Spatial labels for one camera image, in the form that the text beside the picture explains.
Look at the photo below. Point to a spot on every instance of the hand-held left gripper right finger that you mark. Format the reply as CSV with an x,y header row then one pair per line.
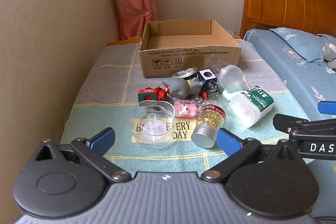
x,y
228,141

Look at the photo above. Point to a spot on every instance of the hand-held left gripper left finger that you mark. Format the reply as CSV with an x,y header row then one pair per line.
x,y
103,138

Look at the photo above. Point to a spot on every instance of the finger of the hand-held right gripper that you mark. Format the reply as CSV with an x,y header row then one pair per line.
x,y
302,125
326,108

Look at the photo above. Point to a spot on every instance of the yellow capsule bottle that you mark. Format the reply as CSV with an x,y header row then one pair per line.
x,y
210,119

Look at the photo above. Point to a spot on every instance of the white bottle green label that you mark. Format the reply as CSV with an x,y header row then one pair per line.
x,y
252,106

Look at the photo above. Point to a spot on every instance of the clear plastic cup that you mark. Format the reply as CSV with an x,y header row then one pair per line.
x,y
153,124

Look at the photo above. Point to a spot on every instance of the clear jar frosted lid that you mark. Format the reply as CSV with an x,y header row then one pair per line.
x,y
230,78

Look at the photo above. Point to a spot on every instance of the red toy block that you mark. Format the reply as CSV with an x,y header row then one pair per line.
x,y
151,95

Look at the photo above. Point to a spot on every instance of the cardboard box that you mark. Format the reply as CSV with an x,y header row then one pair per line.
x,y
183,58

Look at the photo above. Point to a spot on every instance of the blue floral bedsheet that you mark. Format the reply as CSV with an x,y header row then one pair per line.
x,y
294,79

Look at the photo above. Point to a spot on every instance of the checked blanket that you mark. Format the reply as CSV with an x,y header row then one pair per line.
x,y
110,87

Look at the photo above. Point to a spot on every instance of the grey plush toy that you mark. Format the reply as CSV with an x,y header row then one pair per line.
x,y
330,54

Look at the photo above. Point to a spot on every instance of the black penguin figure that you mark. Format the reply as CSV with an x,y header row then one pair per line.
x,y
212,88

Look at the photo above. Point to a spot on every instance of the blue floral pillow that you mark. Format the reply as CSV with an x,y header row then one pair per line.
x,y
302,45

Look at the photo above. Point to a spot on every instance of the black white cube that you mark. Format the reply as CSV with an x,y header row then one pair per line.
x,y
207,76

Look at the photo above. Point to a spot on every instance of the grey cat figure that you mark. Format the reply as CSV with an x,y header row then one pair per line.
x,y
178,87

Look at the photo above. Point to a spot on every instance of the white wall socket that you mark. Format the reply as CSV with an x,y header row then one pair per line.
x,y
232,33

